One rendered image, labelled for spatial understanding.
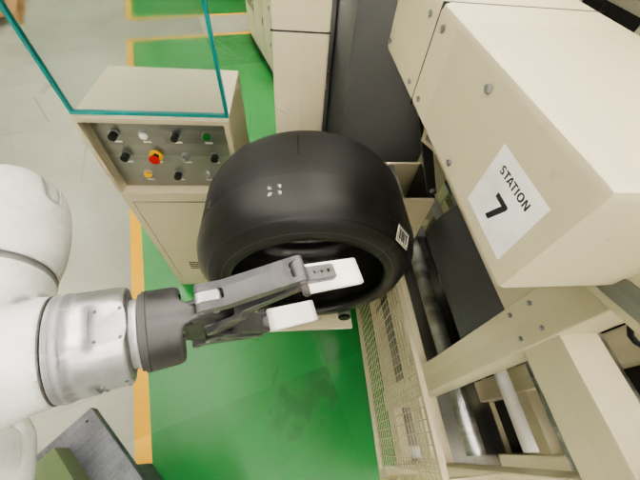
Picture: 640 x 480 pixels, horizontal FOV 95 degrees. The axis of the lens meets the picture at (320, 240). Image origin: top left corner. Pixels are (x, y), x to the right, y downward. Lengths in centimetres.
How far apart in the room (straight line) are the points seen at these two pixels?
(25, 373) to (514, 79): 48
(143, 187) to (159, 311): 133
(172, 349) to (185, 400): 173
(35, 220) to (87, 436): 112
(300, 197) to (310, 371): 148
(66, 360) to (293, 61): 71
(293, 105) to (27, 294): 69
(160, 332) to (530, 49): 49
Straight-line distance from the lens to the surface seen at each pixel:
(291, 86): 84
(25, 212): 41
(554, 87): 39
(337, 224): 61
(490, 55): 43
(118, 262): 258
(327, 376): 195
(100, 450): 142
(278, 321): 42
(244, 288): 27
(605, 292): 46
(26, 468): 123
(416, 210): 112
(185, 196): 152
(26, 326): 31
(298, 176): 63
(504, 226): 36
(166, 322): 30
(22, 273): 36
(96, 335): 30
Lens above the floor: 191
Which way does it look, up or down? 54 degrees down
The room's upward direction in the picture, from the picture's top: 7 degrees clockwise
